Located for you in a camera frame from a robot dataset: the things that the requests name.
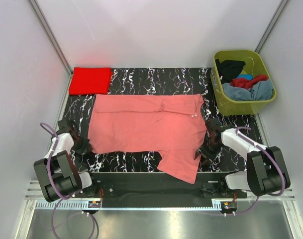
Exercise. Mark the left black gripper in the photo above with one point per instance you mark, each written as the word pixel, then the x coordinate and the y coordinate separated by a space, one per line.
pixel 86 147

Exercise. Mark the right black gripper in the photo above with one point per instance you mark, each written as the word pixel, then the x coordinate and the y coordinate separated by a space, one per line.
pixel 208 157

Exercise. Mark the pink t shirt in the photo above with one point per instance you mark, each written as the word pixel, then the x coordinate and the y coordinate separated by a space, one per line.
pixel 173 126

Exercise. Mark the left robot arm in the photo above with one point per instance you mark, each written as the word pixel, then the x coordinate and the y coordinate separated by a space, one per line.
pixel 57 175

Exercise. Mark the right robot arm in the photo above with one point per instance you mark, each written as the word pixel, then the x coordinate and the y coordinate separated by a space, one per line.
pixel 266 172

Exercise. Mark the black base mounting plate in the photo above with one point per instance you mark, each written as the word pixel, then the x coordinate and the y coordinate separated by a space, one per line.
pixel 150 182

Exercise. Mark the folded red t shirt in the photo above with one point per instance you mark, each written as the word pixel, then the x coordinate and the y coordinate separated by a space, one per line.
pixel 87 81

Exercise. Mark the dark red garment in bin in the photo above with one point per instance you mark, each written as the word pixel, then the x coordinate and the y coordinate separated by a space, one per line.
pixel 246 84

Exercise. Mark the grey blue garment in bin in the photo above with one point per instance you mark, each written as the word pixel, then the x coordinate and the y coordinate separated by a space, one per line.
pixel 261 91

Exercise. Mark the black garment in bin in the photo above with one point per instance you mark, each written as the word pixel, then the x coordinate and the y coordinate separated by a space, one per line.
pixel 229 69

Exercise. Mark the bright blue garment in bin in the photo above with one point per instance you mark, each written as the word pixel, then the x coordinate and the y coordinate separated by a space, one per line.
pixel 246 76

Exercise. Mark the olive green plastic bin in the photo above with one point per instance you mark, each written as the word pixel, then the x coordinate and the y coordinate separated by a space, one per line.
pixel 254 66

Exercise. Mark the aluminium frame rail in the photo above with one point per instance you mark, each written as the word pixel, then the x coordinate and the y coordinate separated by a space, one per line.
pixel 117 198

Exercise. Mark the left aluminium corner post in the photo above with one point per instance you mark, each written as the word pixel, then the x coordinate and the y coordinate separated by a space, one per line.
pixel 50 35

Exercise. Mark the aluminium corner post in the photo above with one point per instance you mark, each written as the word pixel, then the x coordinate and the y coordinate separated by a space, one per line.
pixel 50 35
pixel 271 25

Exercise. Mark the right aluminium corner post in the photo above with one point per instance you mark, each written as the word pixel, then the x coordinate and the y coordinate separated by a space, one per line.
pixel 271 25

